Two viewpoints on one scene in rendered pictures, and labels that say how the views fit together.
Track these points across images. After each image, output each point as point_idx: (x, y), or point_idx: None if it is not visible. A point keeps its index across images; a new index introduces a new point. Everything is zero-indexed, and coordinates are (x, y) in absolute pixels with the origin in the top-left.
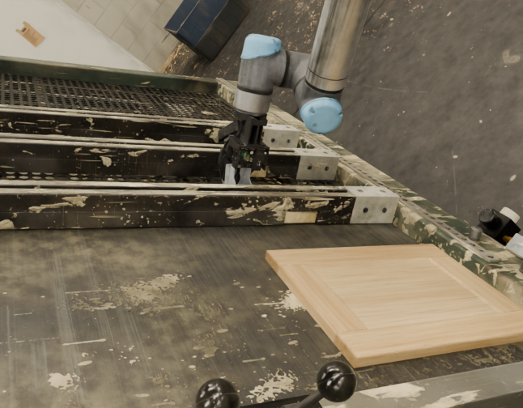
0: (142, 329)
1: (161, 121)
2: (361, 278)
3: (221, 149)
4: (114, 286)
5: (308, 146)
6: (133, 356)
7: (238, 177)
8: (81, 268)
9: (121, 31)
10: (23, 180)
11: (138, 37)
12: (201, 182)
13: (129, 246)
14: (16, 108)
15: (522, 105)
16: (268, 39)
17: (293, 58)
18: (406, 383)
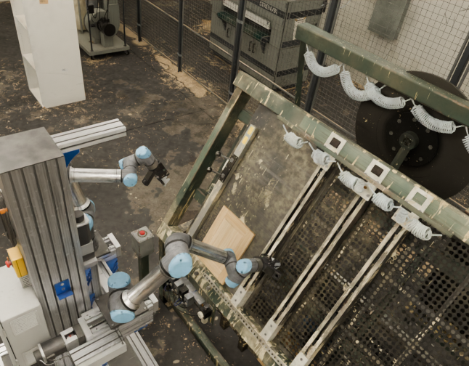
0: (259, 183)
1: (334, 306)
2: (231, 241)
3: (273, 260)
4: (273, 191)
5: (282, 357)
6: (255, 175)
7: (274, 266)
8: (283, 190)
9: None
10: (308, 197)
11: None
12: (299, 276)
13: (283, 209)
14: (381, 255)
15: None
16: (237, 261)
17: (234, 269)
18: (213, 200)
